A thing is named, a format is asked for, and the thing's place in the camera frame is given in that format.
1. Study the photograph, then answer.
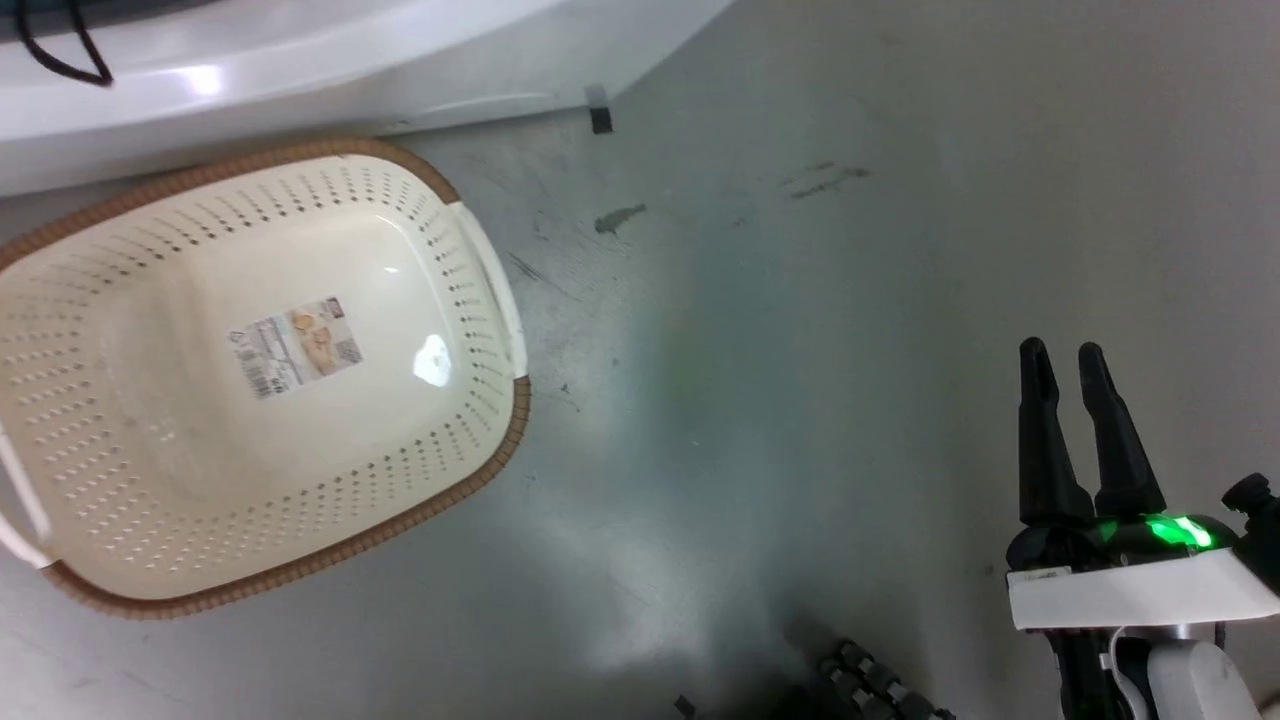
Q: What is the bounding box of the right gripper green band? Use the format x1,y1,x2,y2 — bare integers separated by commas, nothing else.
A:
1005,337,1280,633

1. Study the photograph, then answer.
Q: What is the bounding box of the cream perforated laundry basket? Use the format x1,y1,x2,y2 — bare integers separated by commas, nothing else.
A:
0,138,532,621

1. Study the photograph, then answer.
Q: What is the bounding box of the white washing machine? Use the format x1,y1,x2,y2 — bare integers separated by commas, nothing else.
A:
0,0,736,197

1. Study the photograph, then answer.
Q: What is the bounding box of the paper product label sticker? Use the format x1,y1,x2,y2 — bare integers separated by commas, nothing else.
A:
228,296,364,400

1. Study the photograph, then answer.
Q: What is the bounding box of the thin black cable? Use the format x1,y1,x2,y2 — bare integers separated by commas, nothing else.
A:
14,0,114,87

